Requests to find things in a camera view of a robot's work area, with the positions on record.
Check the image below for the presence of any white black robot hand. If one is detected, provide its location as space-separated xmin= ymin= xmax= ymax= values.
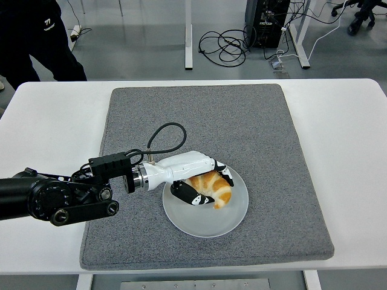
xmin=144 ymin=150 xmax=235 ymax=208

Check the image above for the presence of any golden croissant bread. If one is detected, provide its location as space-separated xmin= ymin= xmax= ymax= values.
xmin=184 ymin=170 xmax=233 ymax=210

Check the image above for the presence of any pale grey round plate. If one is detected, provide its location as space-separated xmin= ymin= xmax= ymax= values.
xmin=162 ymin=164 xmax=250 ymax=239

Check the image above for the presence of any grey metal plate with screws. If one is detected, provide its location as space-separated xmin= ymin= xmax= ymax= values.
xmin=120 ymin=278 xmax=272 ymax=290

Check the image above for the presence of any grey fabric mat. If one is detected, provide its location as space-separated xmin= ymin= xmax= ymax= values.
xmin=79 ymin=83 xmax=335 ymax=271

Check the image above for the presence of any slim white desk leg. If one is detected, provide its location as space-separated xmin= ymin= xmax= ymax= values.
xmin=184 ymin=0 xmax=194 ymax=71

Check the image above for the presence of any metal floor socket box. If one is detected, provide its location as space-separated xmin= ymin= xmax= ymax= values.
xmin=268 ymin=59 xmax=288 ymax=73

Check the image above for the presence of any white table leg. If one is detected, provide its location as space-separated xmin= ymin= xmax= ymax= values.
xmin=76 ymin=274 xmax=93 ymax=290
xmin=304 ymin=270 xmax=322 ymax=290

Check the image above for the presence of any black computer tower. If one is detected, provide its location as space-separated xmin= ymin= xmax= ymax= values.
xmin=244 ymin=0 xmax=291 ymax=50

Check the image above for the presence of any white desk leg with foot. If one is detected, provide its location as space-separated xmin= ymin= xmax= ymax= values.
xmin=288 ymin=0 xmax=311 ymax=69

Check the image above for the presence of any person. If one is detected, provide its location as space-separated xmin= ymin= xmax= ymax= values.
xmin=0 ymin=0 xmax=88 ymax=91

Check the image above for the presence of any black office chair base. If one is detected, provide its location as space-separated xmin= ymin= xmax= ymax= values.
xmin=331 ymin=0 xmax=385 ymax=36

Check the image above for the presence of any coiled black floor cable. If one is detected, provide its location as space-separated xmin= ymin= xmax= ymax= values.
xmin=198 ymin=25 xmax=252 ymax=67

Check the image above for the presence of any white cable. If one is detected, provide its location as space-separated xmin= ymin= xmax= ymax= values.
xmin=276 ymin=0 xmax=348 ymax=60

